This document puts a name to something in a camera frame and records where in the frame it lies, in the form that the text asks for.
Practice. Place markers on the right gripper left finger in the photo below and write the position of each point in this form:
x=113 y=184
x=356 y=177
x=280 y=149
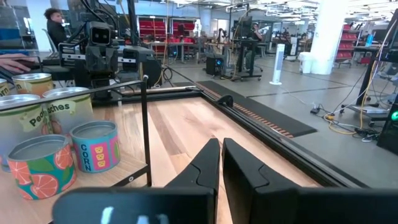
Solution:
x=186 y=202

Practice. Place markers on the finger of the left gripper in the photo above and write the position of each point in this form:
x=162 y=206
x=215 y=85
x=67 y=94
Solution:
x=105 y=88
x=96 y=88

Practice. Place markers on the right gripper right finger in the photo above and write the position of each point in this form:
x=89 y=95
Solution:
x=264 y=199

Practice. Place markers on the tall peaches can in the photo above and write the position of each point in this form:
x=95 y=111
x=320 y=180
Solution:
x=18 y=127
x=68 y=112

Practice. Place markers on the tall corn can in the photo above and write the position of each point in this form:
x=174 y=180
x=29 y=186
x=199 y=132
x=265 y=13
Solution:
x=34 y=87
x=3 y=88

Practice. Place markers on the small teal pink corn can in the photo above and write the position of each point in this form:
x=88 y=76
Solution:
x=96 y=152

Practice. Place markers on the mandarin oranges can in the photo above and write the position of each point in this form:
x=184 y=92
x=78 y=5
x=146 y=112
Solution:
x=40 y=174

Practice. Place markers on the person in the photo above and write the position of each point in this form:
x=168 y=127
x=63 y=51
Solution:
x=56 y=31
x=255 y=32

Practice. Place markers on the red bin rack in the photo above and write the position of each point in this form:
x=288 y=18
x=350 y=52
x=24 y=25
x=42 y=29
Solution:
x=152 y=28
x=186 y=26
x=345 y=43

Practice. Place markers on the black floor mat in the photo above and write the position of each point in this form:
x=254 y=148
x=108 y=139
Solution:
x=264 y=113

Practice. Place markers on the person's hand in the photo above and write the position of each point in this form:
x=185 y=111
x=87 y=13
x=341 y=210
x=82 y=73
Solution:
x=14 y=63

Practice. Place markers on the black power strip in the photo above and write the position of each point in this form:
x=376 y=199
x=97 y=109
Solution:
x=314 y=110

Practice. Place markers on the black table clamp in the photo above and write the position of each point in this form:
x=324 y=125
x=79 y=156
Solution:
x=226 y=101

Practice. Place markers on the black computer tower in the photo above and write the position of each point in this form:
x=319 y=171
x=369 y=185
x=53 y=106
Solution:
x=214 y=66

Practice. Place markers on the white tower fan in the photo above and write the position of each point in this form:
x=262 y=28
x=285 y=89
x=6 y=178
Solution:
x=277 y=62

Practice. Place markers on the black box green light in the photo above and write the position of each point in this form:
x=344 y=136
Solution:
x=388 y=137

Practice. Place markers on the white bin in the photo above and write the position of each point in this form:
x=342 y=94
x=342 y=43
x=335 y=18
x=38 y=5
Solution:
x=306 y=62

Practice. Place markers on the black standing desk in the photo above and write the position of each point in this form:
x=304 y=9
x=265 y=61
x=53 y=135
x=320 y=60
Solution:
x=245 y=56

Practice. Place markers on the white column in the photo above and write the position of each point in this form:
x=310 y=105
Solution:
x=328 y=34

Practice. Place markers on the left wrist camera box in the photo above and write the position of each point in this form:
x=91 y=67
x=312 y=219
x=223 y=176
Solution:
x=99 y=35

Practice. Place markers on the black rig post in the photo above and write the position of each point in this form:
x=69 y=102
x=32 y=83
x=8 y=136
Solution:
x=132 y=21

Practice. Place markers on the black metal shelf frame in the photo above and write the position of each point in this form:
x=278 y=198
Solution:
x=146 y=130

